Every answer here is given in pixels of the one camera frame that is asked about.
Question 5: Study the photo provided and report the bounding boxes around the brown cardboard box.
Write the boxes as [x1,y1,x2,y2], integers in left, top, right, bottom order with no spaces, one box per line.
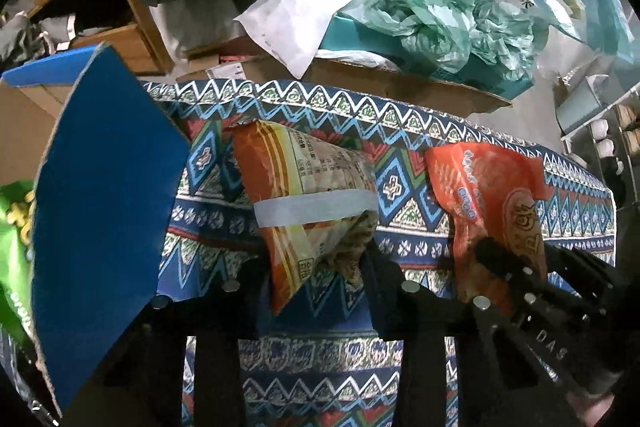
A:
[182,34,513,115]

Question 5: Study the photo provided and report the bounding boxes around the green snack packet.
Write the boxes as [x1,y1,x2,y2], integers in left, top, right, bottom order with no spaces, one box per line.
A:
[0,179,38,343]

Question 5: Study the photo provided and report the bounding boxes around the crumpled green plastic bags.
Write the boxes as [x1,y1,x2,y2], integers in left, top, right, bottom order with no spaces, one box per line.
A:
[337,0,551,82]

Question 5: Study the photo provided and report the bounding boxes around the orange snack packet with tape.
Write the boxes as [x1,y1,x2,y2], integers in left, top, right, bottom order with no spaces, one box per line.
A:
[232,119,379,318]

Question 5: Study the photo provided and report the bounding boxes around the shoe rack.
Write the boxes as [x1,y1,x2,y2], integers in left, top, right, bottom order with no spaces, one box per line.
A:
[552,57,640,208]

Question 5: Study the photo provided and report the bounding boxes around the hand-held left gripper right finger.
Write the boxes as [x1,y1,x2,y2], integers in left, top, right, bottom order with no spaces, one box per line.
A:
[362,239,571,427]

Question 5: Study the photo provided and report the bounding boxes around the person's right hand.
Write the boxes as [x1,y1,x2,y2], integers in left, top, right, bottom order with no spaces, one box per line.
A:
[570,394,618,427]

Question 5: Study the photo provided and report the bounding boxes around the patterned blue tablecloth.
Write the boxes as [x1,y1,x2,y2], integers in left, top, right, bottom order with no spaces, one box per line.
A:
[0,77,618,427]

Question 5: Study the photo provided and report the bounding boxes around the teal box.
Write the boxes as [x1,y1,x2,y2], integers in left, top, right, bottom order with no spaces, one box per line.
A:
[320,14,536,100]

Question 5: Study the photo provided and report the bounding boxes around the red snack packet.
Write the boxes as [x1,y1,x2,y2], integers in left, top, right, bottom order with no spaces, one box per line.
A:
[424,143,556,313]

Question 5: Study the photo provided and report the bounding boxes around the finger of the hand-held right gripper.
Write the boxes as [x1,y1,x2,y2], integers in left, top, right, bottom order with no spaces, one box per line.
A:
[474,238,543,308]
[542,244,617,295]

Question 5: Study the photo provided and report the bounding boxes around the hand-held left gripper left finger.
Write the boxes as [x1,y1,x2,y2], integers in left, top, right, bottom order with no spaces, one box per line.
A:
[62,254,275,427]

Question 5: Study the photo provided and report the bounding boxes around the blue cardboard box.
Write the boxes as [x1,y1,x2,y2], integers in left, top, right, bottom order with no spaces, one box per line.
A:
[0,43,192,415]

